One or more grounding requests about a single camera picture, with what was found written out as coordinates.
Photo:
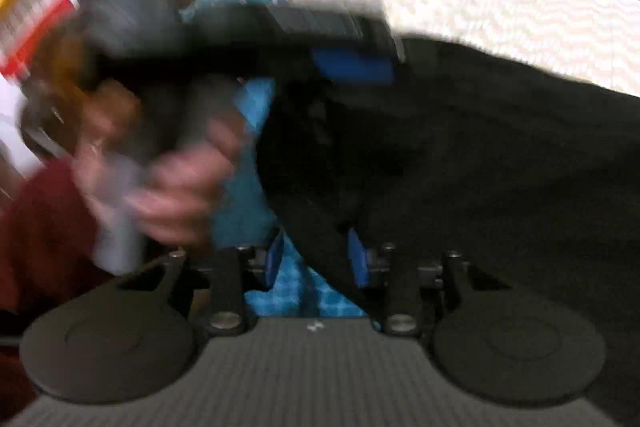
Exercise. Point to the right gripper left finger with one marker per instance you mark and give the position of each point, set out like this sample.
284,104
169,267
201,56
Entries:
231,273

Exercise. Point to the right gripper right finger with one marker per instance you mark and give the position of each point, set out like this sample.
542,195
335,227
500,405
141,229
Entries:
389,274

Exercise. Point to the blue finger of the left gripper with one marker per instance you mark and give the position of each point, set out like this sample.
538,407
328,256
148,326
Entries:
352,68

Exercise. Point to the black pants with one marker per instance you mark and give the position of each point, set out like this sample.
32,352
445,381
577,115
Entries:
534,177

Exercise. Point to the red sleeve forearm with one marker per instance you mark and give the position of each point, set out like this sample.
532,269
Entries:
47,239

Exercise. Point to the person's left hand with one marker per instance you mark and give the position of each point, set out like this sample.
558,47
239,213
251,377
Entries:
180,189

